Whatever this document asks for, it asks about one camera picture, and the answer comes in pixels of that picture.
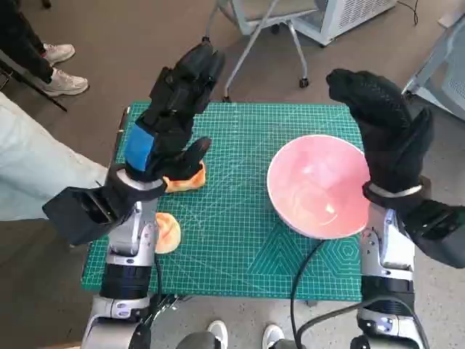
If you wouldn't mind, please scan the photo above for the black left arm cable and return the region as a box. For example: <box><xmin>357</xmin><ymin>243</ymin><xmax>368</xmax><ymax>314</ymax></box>
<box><xmin>143</xmin><ymin>254</ymin><xmax>164</xmax><ymax>328</ymax></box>

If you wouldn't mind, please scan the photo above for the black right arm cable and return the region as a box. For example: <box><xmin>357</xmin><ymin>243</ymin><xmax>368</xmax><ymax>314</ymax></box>
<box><xmin>289</xmin><ymin>238</ymin><xmax>368</xmax><ymax>349</ymax></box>

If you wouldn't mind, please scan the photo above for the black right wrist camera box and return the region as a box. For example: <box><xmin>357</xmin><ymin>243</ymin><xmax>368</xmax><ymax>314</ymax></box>
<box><xmin>397</xmin><ymin>199</ymin><xmax>465</xmax><ymax>270</ymax></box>

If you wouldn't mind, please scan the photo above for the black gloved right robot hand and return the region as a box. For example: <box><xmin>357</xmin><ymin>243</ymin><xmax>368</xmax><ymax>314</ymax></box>
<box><xmin>325</xmin><ymin>68</ymin><xmax>435</xmax><ymax>194</ymax></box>

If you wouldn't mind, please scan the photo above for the person in pale trousers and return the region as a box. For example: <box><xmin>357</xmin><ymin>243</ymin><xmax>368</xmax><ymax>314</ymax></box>
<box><xmin>0</xmin><ymin>90</ymin><xmax>110</xmax><ymax>221</ymax></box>

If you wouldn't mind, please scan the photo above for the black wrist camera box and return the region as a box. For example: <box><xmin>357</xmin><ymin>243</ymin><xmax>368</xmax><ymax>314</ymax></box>
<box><xmin>397</xmin><ymin>199</ymin><xmax>465</xmax><ymax>270</ymax></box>
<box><xmin>42</xmin><ymin>185</ymin><xmax>126</xmax><ymax>246</ymax></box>

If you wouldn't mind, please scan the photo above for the pink bowl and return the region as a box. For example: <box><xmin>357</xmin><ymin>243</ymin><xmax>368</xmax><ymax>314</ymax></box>
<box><xmin>267</xmin><ymin>135</ymin><xmax>371</xmax><ymax>240</ymax></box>

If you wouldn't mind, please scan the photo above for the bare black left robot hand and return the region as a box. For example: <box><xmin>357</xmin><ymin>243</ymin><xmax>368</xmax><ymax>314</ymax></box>
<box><xmin>123</xmin><ymin>41</ymin><xmax>226</xmax><ymax>185</ymax></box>

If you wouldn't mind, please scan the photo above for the long striped toy bread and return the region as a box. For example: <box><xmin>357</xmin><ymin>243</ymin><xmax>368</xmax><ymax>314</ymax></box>
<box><xmin>161</xmin><ymin>163</ymin><xmax>207</xmax><ymax>193</ymax></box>

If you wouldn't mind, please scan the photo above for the white shoe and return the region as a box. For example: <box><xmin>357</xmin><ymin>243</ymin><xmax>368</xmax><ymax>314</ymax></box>
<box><xmin>262</xmin><ymin>323</ymin><xmax>285</xmax><ymax>349</ymax></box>
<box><xmin>206</xmin><ymin>319</ymin><xmax>229</xmax><ymax>349</ymax></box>

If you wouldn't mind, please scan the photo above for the grey rolling chair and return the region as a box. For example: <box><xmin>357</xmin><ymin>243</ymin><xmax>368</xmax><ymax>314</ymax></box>
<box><xmin>201</xmin><ymin>0</ymin><xmax>320</xmax><ymax>103</ymax></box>

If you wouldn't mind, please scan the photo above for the thin black floor cable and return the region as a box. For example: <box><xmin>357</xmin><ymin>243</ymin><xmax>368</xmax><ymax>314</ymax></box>
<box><xmin>397</xmin><ymin>0</ymin><xmax>419</xmax><ymax>25</ymax></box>

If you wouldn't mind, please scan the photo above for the pale cardboard sheet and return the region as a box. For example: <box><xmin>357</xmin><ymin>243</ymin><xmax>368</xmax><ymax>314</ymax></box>
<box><xmin>437</xmin><ymin>12</ymin><xmax>461</xmax><ymax>28</ymax></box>

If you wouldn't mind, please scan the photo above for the green cutting mat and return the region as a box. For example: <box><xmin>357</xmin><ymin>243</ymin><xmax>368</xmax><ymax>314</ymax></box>
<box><xmin>80</xmin><ymin>101</ymin><xmax>366</xmax><ymax>302</ymax></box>

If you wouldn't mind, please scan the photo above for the person in black trousers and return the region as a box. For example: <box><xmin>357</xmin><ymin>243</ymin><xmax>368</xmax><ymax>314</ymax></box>
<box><xmin>0</xmin><ymin>0</ymin><xmax>89</xmax><ymax>97</ymax></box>

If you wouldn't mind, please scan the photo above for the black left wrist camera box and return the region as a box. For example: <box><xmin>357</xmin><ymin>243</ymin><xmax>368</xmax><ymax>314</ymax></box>
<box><xmin>42</xmin><ymin>185</ymin><xmax>126</xmax><ymax>246</ymax></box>

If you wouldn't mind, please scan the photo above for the black metal slide rail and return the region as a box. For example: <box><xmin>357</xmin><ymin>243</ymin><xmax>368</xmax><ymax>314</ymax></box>
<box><xmin>145</xmin><ymin>294</ymin><xmax>193</xmax><ymax>317</ymax></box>

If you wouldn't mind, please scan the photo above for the round scored toy bread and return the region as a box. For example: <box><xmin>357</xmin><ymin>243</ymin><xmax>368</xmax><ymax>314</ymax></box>
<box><xmin>154</xmin><ymin>212</ymin><xmax>182</xmax><ymax>254</ymax></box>

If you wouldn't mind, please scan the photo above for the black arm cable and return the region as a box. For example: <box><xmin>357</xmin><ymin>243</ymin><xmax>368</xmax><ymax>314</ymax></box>
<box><xmin>289</xmin><ymin>238</ymin><xmax>368</xmax><ymax>349</ymax></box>
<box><xmin>143</xmin><ymin>254</ymin><xmax>164</xmax><ymax>328</ymax></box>

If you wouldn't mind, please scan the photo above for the black stand leg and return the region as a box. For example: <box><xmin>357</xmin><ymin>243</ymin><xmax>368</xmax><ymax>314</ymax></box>
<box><xmin>0</xmin><ymin>50</ymin><xmax>68</xmax><ymax>112</ymax></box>

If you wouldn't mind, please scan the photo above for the white perforated cabinet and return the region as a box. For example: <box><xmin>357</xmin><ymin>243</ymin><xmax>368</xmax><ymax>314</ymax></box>
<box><xmin>290</xmin><ymin>0</ymin><xmax>397</xmax><ymax>47</ymax></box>

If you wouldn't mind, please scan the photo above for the dark grey knee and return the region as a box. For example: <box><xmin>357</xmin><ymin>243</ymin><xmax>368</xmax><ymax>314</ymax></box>
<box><xmin>177</xmin><ymin>330</ymin><xmax>219</xmax><ymax>349</ymax></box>
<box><xmin>270</xmin><ymin>337</ymin><xmax>302</xmax><ymax>349</ymax></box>

